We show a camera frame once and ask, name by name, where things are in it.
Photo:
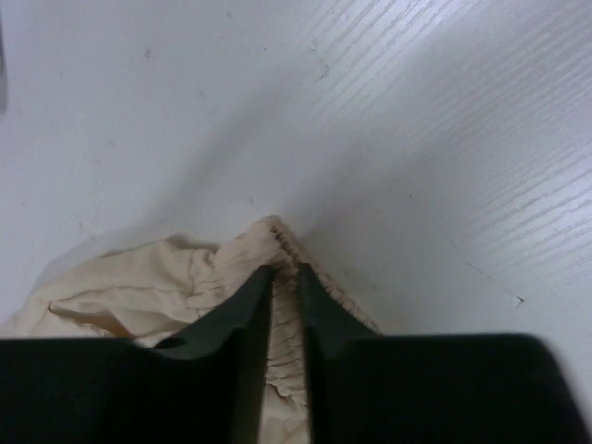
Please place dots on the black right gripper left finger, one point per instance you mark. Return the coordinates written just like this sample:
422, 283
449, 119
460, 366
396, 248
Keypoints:
203, 384

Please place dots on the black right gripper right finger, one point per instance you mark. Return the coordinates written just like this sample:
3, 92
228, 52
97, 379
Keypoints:
367, 387

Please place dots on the beige cargo trousers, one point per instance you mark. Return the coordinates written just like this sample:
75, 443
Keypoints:
152, 291

